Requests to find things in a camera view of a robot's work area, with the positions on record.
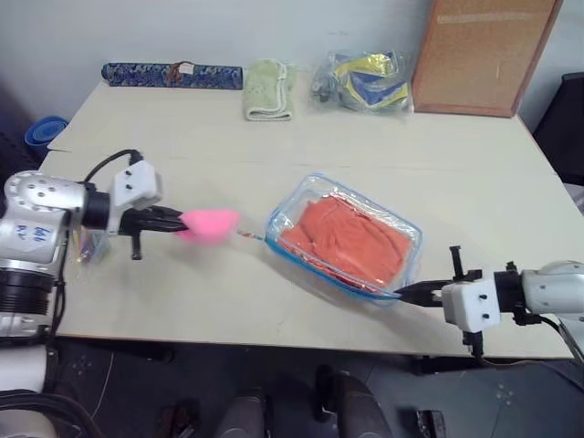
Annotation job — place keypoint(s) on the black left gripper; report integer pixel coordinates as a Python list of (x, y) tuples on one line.
[(135, 223)]

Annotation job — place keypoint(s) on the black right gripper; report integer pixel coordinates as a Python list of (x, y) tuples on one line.
[(457, 267)]

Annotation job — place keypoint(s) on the pink fluffy zipper pull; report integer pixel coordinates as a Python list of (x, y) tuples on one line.
[(211, 223)]

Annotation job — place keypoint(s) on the clear glass container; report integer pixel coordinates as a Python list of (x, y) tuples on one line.
[(292, 212)]

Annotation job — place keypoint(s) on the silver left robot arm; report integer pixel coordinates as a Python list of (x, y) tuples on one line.
[(36, 214)]

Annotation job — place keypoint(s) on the orange cloth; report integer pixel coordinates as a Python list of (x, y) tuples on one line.
[(351, 239)]

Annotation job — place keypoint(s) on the small clear bag colourful bits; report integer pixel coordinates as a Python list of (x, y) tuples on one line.
[(91, 248)]

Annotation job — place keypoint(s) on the dark rounded shape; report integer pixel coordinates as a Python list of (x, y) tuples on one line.
[(356, 406), (244, 417)]

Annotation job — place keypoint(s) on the blue brocade long case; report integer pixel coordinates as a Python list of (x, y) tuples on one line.
[(169, 75)]

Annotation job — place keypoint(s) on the blue round container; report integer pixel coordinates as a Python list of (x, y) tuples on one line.
[(43, 131)]

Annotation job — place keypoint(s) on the folded green towel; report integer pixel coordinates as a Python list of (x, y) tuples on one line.
[(269, 91)]

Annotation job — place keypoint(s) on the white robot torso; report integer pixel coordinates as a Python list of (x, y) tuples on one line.
[(20, 369)]

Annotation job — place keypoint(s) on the clear bag blue yellow contents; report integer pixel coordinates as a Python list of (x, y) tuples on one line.
[(365, 84)]

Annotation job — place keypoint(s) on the black box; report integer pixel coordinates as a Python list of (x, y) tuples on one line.
[(563, 132)]

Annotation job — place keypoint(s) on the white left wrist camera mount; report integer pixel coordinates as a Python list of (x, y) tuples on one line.
[(135, 184)]

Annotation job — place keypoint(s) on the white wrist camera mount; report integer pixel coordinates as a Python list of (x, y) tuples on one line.
[(135, 184), (470, 303)]

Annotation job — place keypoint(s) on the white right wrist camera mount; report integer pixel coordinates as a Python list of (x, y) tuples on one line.
[(470, 303)]

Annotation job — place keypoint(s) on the cork board wooden frame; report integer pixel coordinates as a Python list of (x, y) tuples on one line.
[(483, 55)]

